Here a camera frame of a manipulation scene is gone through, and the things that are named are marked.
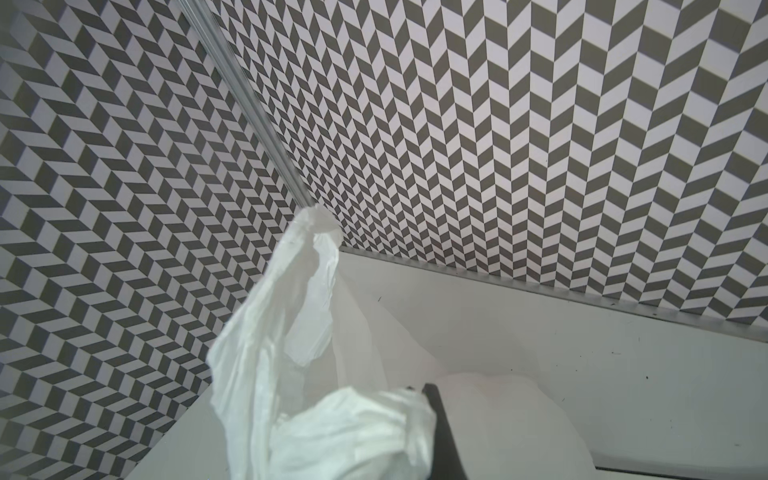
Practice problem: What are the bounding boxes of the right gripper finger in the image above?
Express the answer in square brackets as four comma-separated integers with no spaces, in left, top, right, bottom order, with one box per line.
[407,383,468,479]

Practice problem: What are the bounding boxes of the white plastic bag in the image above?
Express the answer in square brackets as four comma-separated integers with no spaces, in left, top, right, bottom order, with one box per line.
[207,206,597,479]

